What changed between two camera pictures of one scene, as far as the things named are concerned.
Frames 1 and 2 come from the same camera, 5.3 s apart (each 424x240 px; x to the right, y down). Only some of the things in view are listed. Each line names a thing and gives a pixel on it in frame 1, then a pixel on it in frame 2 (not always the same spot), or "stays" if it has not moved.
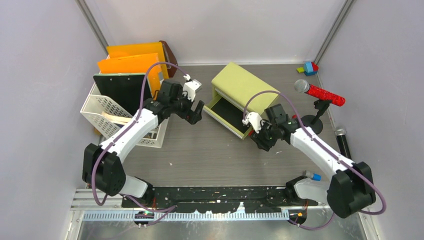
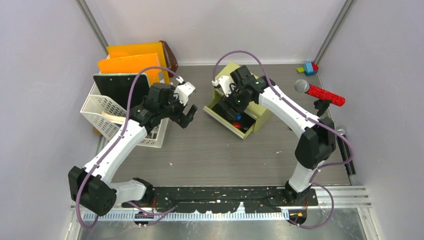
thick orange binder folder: [135, 64] stays
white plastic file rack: [105, 117] stays
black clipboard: [126, 90] stays
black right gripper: [261, 143] -> [230, 113]
